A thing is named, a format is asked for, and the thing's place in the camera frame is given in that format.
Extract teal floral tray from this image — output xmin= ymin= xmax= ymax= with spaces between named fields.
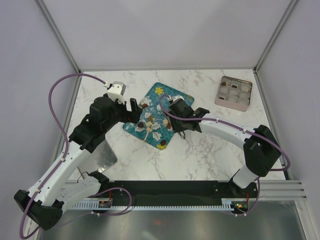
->
xmin=122 ymin=82 xmax=194 ymax=150

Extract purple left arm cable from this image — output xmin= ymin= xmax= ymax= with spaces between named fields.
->
xmin=19 ymin=73 xmax=109 ymax=238

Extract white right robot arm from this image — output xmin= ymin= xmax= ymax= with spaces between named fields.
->
xmin=167 ymin=107 xmax=283 ymax=198

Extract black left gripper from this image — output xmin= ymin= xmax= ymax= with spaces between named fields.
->
xmin=102 ymin=97 xmax=143 ymax=133

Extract metal tongs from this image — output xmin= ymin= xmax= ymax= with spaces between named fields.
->
xmin=164 ymin=113 xmax=186 ymax=140

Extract white cable duct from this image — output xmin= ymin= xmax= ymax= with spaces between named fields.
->
xmin=70 ymin=198 xmax=249 ymax=211

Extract pink chocolate tin box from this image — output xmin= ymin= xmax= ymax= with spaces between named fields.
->
xmin=215 ymin=76 xmax=253 ymax=112

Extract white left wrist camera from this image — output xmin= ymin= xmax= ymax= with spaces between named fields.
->
xmin=106 ymin=81 xmax=126 ymax=105

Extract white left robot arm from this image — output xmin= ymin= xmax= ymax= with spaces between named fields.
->
xmin=14 ymin=95 xmax=143 ymax=231

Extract metal tin lid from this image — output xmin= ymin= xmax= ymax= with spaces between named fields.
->
xmin=91 ymin=140 xmax=118 ymax=173

